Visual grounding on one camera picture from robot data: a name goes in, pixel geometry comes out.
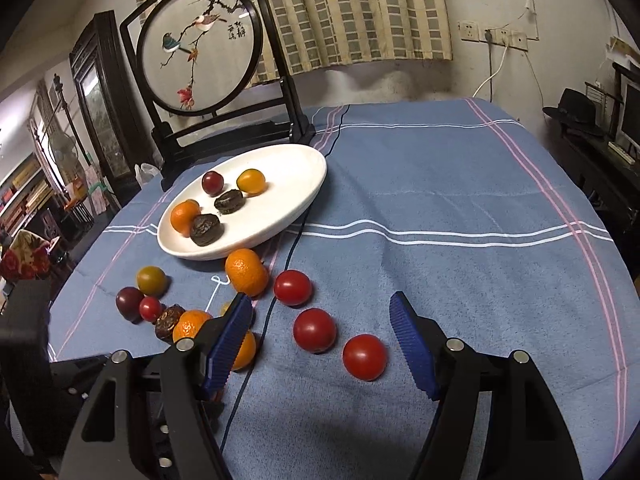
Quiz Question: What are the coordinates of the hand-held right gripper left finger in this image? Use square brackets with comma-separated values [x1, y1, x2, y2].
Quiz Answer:
[60, 292, 256, 480]

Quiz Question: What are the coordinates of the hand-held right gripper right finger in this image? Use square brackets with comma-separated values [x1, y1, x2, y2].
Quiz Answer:
[389, 291, 583, 480]

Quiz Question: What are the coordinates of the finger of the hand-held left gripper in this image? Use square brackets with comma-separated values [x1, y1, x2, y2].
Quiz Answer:
[131, 360, 201, 480]

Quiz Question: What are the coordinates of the orange mandarin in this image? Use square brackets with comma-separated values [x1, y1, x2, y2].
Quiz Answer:
[225, 248, 269, 297]
[231, 330, 257, 372]
[172, 310, 215, 345]
[170, 200, 202, 235]

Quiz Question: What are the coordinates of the brown dried fruit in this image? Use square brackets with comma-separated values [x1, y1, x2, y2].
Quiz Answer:
[154, 305, 187, 344]

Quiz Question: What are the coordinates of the small red cherry tomato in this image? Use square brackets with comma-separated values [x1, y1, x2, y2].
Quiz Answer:
[139, 296, 163, 323]

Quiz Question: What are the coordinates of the dark purple tomato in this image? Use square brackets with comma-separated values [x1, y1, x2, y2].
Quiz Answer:
[115, 286, 146, 323]

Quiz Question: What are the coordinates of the white oval plate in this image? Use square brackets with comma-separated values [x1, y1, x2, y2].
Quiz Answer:
[157, 144, 328, 261]

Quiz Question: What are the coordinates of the red floral cloth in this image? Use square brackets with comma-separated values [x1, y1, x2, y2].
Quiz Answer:
[0, 230, 51, 281]

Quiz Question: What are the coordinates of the dark dried fruit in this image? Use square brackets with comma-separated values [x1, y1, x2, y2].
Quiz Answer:
[189, 213, 224, 247]
[214, 189, 246, 215]

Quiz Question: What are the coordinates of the bookshelf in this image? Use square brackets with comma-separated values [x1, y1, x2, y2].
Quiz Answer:
[0, 150, 56, 241]

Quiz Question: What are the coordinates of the striped blue tablecloth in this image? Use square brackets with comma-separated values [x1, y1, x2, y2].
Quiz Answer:
[47, 97, 626, 480]

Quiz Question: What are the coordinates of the orange yellow cherry tomato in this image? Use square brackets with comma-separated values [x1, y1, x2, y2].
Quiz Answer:
[236, 168, 266, 196]

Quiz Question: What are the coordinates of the white plastic bag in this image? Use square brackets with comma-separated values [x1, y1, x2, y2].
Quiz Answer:
[135, 162, 163, 191]

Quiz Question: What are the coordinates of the dark coat stand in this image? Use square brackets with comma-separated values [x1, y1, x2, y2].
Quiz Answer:
[50, 74, 96, 171]

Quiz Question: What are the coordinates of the dark wooden desk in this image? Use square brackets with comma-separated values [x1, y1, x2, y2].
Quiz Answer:
[555, 125, 640, 281]

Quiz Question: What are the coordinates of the black hat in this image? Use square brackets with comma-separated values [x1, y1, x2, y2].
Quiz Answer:
[542, 87, 606, 137]

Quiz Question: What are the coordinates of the round embroidered bird screen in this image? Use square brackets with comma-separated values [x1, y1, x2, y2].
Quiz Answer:
[119, 0, 317, 192]

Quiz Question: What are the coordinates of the dark wooden framed cabinet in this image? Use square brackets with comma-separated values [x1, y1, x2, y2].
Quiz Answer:
[69, 10, 161, 181]

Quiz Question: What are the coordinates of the computer monitor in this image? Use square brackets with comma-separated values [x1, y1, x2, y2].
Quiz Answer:
[614, 65, 640, 153]

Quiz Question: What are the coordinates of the checked beige curtain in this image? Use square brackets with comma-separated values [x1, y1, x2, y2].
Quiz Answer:
[132, 0, 453, 86]

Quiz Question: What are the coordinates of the black cable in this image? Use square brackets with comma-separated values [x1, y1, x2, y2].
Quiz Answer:
[217, 104, 346, 461]

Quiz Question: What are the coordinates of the white power cable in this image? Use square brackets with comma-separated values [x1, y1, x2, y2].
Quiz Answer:
[472, 42, 510, 99]

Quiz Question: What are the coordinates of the white wall socket strip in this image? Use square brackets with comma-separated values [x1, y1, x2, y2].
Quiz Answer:
[482, 27, 530, 52]

